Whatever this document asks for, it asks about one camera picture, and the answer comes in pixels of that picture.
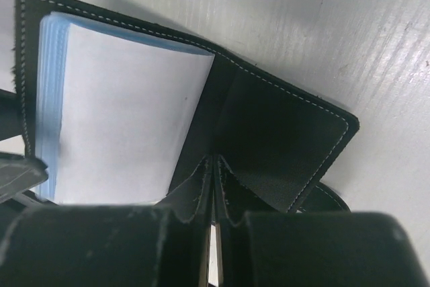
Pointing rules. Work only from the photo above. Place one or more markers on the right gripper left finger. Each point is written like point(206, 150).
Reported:
point(166, 244)

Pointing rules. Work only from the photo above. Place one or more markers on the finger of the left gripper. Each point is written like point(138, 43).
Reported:
point(18, 173)

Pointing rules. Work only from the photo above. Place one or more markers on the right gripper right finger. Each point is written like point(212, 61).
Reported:
point(260, 246)

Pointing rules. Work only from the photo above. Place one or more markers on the black leather card holder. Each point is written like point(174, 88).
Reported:
point(121, 111)

